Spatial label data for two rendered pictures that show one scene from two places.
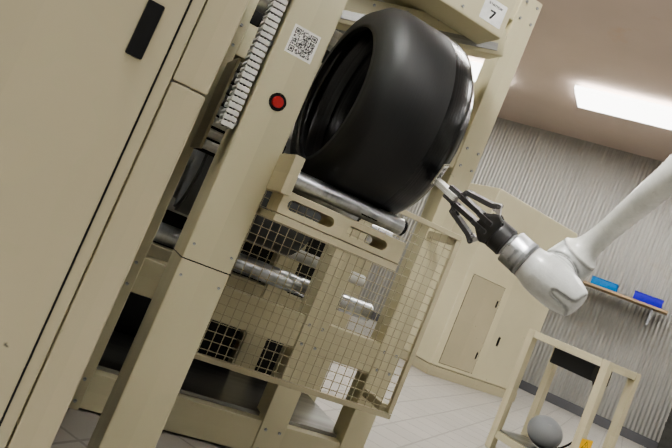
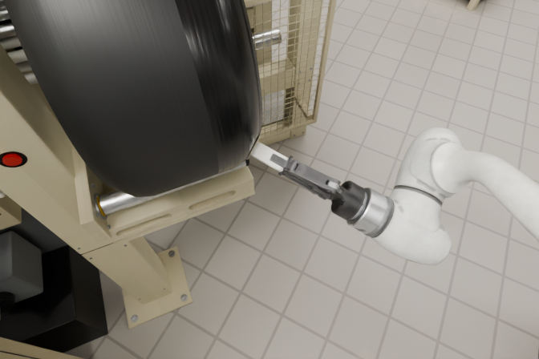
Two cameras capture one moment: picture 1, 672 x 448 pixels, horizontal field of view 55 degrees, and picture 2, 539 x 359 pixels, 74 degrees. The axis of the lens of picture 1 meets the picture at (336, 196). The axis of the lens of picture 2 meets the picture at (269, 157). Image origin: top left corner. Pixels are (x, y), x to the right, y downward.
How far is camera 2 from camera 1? 149 cm
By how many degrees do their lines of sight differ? 59
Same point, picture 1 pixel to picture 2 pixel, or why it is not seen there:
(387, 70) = (82, 145)
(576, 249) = (444, 183)
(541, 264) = (392, 244)
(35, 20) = not seen: outside the picture
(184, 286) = (101, 258)
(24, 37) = not seen: outside the picture
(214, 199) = (58, 230)
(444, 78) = (179, 96)
